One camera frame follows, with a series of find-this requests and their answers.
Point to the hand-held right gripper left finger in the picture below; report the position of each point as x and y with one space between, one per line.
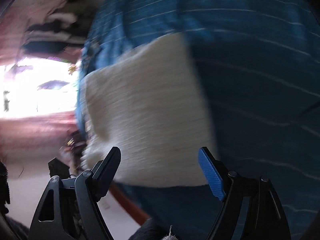
106 172

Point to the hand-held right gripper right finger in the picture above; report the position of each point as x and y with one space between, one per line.
211 172

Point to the white tweed jacket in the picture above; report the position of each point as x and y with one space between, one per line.
150 110

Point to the clothes rack with clothes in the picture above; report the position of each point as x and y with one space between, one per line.
57 22

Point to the person's dark fuzzy clothing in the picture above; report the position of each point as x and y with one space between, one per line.
152 230

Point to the blue striped bedsheet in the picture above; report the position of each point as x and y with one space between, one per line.
250 67

